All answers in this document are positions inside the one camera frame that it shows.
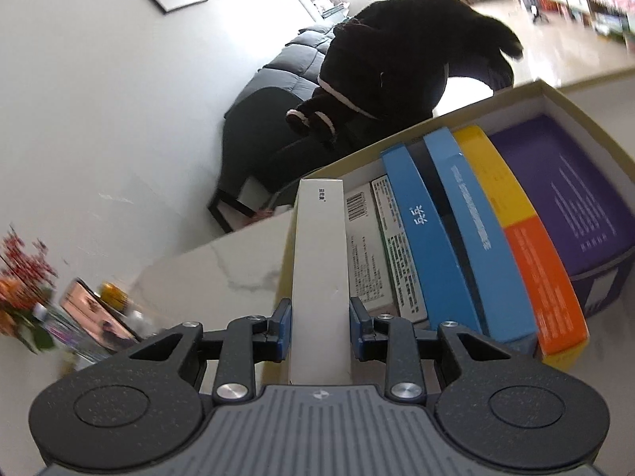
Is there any smartphone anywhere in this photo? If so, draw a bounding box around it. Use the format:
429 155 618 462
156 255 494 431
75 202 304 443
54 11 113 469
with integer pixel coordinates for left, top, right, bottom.
60 278 140 353

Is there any yellow and orange box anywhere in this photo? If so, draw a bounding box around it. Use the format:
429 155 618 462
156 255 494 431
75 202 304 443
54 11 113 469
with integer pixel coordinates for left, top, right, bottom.
454 125 590 370

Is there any clear plastic water bottle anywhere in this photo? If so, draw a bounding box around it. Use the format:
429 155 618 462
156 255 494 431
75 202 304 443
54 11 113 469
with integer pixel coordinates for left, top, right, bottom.
35 302 100 363

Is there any tan cardboard box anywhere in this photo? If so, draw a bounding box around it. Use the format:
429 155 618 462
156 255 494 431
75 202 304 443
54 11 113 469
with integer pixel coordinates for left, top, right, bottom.
263 79 635 407

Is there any long white box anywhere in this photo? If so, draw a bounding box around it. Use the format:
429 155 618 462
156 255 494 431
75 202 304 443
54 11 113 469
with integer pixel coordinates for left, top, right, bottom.
289 178 354 386

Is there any small gold-cap bottle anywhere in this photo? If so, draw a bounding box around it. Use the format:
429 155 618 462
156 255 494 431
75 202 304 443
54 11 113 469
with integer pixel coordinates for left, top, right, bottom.
99 282 130 309

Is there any white TV cabinet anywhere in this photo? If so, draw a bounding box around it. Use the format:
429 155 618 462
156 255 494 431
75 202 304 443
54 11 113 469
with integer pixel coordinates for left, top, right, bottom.
506 0 635 51

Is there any green and white medicine box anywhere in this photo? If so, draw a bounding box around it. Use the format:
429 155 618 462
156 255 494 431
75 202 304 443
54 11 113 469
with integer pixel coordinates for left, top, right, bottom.
372 175 429 323

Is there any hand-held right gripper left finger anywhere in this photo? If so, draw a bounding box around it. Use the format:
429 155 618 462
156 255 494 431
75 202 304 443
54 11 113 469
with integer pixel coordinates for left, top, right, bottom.
129 298 293 405

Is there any purple medicine box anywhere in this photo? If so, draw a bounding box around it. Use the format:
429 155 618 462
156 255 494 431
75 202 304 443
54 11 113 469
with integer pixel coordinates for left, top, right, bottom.
489 114 635 319

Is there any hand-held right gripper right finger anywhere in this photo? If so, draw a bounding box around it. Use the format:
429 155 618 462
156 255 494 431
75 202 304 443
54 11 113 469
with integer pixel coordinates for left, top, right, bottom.
348 296 512 403

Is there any grey sofa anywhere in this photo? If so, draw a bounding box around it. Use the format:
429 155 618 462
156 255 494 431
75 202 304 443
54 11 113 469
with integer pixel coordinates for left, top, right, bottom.
208 86 339 234
260 22 339 100

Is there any black plush toy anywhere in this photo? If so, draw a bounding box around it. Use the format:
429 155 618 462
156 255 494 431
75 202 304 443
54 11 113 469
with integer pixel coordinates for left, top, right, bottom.
285 0 525 150

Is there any orange and red flower bouquet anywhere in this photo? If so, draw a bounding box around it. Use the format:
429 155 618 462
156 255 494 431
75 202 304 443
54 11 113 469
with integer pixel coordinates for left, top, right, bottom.
0 225 61 353

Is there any blue face mask box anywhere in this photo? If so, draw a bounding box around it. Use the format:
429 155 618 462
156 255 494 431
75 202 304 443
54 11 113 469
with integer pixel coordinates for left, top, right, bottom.
424 126 539 343
381 144 480 331

